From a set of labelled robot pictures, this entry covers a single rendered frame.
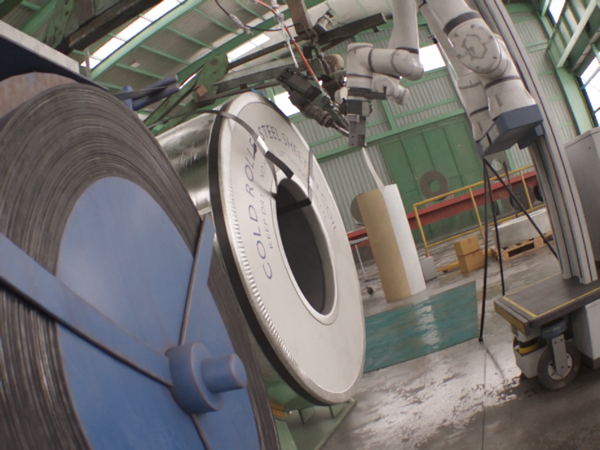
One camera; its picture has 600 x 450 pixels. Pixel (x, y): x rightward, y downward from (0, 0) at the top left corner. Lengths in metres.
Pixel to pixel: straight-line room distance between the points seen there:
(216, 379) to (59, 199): 0.21
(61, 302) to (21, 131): 0.13
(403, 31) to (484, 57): 0.40
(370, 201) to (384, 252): 0.60
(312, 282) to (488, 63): 1.22
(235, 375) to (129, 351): 0.11
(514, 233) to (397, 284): 1.64
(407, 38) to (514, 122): 0.48
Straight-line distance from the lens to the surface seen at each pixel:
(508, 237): 6.96
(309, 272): 2.37
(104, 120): 0.56
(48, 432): 0.33
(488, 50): 1.64
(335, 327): 2.16
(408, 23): 1.94
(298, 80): 2.31
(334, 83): 3.16
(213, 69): 3.27
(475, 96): 2.27
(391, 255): 6.82
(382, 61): 1.79
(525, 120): 1.77
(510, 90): 1.80
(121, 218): 0.52
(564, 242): 2.21
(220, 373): 0.50
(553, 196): 2.21
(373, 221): 6.85
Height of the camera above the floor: 0.71
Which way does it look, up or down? 4 degrees up
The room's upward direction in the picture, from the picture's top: 17 degrees counter-clockwise
